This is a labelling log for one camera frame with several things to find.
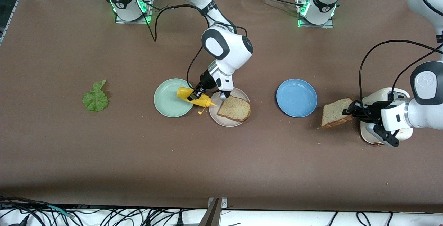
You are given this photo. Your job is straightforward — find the yellow squeeze bottle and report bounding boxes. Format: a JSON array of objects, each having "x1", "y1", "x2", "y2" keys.
[{"x1": 176, "y1": 87, "x2": 217, "y2": 115}]

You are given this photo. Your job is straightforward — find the brown bread slice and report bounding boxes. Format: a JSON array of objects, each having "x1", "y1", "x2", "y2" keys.
[
  {"x1": 217, "y1": 93, "x2": 252, "y2": 123},
  {"x1": 321, "y1": 98, "x2": 354, "y2": 129}
]

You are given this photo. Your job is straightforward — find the green lettuce leaf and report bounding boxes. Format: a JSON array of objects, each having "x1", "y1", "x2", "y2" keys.
[{"x1": 82, "y1": 79, "x2": 110, "y2": 112}]

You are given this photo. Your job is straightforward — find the green plate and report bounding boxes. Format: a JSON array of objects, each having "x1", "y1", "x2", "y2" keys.
[{"x1": 154, "y1": 78, "x2": 196, "y2": 118}]

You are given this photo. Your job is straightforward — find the beige plate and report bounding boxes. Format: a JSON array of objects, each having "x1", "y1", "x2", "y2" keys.
[{"x1": 208, "y1": 87, "x2": 251, "y2": 127}]

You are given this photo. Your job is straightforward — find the blue plate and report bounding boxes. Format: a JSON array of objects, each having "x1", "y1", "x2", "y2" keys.
[{"x1": 276, "y1": 79, "x2": 318, "y2": 118}]

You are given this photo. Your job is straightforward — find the white toaster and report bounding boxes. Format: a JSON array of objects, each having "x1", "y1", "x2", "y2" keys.
[{"x1": 360, "y1": 87, "x2": 414, "y2": 147}]

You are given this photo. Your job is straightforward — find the grey metal bar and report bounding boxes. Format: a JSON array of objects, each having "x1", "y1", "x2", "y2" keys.
[{"x1": 199, "y1": 198, "x2": 221, "y2": 226}]

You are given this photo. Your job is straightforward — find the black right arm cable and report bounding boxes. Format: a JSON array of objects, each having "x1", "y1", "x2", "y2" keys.
[{"x1": 119, "y1": 0, "x2": 248, "y2": 97}]

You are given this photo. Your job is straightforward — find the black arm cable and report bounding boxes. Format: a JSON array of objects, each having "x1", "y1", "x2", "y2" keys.
[
  {"x1": 119, "y1": 0, "x2": 248, "y2": 97},
  {"x1": 359, "y1": 0, "x2": 443, "y2": 110}
]

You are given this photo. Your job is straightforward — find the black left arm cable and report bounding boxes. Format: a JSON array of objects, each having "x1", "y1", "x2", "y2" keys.
[{"x1": 359, "y1": 0, "x2": 443, "y2": 110}]

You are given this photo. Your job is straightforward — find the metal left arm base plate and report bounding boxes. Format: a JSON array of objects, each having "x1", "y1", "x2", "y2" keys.
[{"x1": 296, "y1": 0, "x2": 334, "y2": 28}]

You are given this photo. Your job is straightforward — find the silver table bracket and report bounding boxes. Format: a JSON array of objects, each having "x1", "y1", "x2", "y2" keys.
[{"x1": 208, "y1": 197, "x2": 228, "y2": 209}]

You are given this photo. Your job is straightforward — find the tangled black floor cables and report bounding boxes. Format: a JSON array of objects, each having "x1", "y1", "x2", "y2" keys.
[{"x1": 0, "y1": 196, "x2": 194, "y2": 226}]

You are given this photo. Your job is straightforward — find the teal floor cable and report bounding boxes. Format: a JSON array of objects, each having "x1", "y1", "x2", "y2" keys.
[{"x1": 46, "y1": 204, "x2": 75, "y2": 219}]

